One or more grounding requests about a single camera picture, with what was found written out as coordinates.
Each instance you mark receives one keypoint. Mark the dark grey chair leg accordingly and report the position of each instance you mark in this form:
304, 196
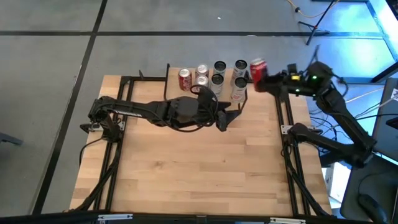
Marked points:
9, 138

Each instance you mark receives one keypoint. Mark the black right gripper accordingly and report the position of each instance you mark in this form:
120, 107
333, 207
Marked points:
289, 85

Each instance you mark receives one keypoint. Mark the white box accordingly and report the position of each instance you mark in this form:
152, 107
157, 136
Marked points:
339, 183

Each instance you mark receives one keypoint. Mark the black front rail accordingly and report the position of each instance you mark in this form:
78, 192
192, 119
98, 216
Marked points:
171, 220

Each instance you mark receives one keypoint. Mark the black aluminium table frame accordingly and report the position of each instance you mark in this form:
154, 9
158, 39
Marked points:
149, 78

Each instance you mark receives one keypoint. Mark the red cola can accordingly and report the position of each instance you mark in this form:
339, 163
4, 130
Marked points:
258, 70
185, 81

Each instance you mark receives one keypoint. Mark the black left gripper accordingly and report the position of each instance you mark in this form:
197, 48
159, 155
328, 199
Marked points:
211, 112

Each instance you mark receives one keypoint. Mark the grey monitor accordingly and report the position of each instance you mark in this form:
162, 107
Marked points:
385, 130

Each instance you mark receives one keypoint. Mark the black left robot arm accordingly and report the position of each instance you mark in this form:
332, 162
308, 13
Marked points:
140, 109

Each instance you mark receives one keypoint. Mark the black desk base bar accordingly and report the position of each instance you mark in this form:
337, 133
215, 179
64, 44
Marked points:
357, 80

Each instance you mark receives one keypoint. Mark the black tripod stand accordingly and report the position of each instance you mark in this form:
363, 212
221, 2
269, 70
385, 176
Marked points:
315, 28

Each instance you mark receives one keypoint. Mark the silver metal bracket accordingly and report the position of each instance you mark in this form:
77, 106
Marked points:
287, 221
115, 216

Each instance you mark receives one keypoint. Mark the dark grey side desk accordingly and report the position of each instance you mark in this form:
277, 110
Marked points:
354, 186

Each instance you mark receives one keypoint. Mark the tall slim Celsius can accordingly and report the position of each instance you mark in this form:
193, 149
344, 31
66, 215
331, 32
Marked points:
216, 87
241, 65
238, 91
220, 66

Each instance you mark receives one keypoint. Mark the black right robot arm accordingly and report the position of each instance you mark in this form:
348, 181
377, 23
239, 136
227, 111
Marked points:
342, 109

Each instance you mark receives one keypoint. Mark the black computer mouse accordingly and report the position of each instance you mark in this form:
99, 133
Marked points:
371, 207

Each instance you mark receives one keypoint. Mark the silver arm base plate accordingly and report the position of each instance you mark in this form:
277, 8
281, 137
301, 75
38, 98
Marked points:
122, 125
285, 129

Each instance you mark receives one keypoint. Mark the wooden shelf with black frame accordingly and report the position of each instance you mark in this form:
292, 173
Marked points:
172, 87

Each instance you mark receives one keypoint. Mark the black mouse pad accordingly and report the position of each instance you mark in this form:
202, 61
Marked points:
379, 186

